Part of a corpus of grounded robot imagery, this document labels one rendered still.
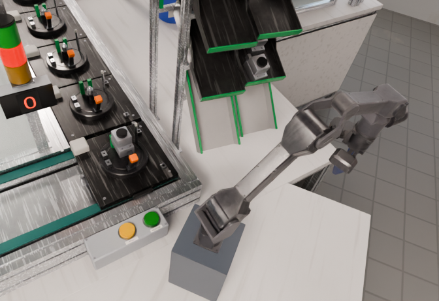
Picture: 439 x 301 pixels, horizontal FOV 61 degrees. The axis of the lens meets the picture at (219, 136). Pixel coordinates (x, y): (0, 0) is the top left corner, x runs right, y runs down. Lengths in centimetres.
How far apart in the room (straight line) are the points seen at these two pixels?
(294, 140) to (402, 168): 215
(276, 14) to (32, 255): 87
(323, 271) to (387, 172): 167
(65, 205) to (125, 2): 120
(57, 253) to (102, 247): 11
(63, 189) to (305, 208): 76
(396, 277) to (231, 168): 136
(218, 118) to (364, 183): 163
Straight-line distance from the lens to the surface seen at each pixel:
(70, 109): 132
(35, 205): 118
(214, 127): 117
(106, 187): 111
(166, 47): 175
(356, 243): 129
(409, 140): 311
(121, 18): 193
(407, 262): 247
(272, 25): 104
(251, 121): 124
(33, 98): 102
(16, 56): 94
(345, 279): 122
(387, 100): 91
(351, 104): 79
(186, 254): 91
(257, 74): 109
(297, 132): 76
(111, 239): 104
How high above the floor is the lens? 189
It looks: 48 degrees down
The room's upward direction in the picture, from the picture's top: 12 degrees clockwise
